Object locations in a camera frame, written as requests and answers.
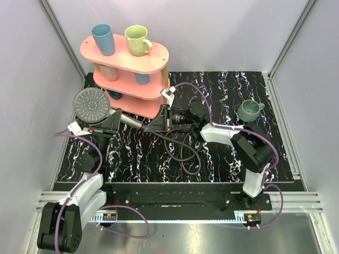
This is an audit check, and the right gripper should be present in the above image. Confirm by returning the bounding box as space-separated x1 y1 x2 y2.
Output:
144 104 194 132

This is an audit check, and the grey shower head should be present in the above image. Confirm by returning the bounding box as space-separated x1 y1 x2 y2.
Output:
73 88 145 130

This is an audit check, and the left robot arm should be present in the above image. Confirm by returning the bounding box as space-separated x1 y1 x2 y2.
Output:
37 121 114 253

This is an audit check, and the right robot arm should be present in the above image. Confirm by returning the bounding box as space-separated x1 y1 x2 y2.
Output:
143 101 279 210

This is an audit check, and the dark blue cup on shelf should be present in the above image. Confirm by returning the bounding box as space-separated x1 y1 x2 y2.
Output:
107 90 122 100

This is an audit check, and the pink three-tier shelf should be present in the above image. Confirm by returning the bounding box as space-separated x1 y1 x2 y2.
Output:
80 34 170 119

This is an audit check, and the pink cup on shelf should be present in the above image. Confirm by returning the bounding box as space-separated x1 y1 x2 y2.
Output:
100 65 119 81

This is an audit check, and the teal ceramic mug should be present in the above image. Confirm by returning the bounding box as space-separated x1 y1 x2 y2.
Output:
237 99 265 122

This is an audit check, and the light green mug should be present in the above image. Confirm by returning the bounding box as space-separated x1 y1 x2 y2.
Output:
124 25 153 57

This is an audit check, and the tall blue cup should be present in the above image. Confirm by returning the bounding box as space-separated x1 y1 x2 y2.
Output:
91 24 115 56

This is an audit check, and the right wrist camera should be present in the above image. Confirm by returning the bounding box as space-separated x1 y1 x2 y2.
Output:
160 86 176 107

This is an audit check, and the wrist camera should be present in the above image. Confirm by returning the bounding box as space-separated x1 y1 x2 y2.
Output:
67 121 91 136
160 86 176 107

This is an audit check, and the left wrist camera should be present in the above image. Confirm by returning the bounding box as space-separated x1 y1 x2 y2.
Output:
67 121 91 136

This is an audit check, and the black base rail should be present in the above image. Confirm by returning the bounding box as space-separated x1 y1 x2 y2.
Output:
99 183 273 222

